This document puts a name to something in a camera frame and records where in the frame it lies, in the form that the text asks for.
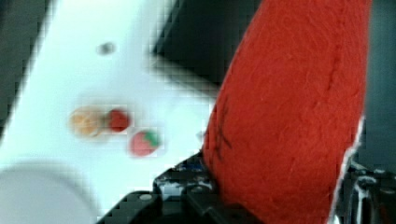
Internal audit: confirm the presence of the red ketchup bottle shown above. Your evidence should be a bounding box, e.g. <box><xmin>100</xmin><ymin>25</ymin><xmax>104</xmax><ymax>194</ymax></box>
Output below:
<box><xmin>203</xmin><ymin>0</ymin><xmax>372</xmax><ymax>224</ymax></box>

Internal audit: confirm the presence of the orange slice toy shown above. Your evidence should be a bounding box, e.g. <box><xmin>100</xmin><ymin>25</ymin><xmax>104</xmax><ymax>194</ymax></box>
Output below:
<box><xmin>68</xmin><ymin>106</ymin><xmax>104</xmax><ymax>137</ymax></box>

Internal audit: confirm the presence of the dark red strawberry toy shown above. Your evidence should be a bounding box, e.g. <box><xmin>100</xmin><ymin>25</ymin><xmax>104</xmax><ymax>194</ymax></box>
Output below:
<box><xmin>107</xmin><ymin>109</ymin><xmax>131</xmax><ymax>133</ymax></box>

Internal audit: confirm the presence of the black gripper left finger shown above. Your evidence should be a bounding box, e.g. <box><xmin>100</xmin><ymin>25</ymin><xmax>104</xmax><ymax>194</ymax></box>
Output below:
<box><xmin>152</xmin><ymin>152</ymin><xmax>218</xmax><ymax>201</ymax></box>

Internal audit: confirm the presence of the round grey plate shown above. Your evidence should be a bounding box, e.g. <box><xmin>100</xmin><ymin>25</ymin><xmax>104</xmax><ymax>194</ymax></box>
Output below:
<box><xmin>0</xmin><ymin>162</ymin><xmax>100</xmax><ymax>224</ymax></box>

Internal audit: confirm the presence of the pink strawberry toy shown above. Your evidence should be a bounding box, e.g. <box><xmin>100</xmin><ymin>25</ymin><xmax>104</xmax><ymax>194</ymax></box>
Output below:
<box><xmin>129</xmin><ymin>130</ymin><xmax>162</xmax><ymax>157</ymax></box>

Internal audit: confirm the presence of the silver black toaster oven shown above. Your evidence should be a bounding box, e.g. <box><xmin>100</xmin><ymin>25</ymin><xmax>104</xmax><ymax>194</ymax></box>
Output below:
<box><xmin>150</xmin><ymin>0</ymin><xmax>262</xmax><ymax>95</ymax></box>

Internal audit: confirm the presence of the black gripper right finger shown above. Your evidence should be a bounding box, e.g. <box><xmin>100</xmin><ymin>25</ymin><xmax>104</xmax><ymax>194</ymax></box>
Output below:
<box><xmin>335</xmin><ymin>159</ymin><xmax>396</xmax><ymax>224</ymax></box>

